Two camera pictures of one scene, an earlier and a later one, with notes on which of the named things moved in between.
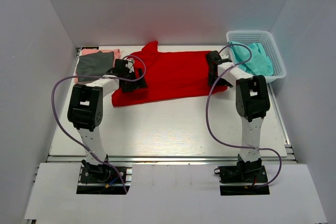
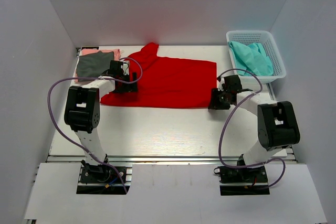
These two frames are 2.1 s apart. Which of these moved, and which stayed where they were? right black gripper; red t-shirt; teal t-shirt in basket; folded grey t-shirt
Moved: red t-shirt; right black gripper
Stayed: folded grey t-shirt; teal t-shirt in basket
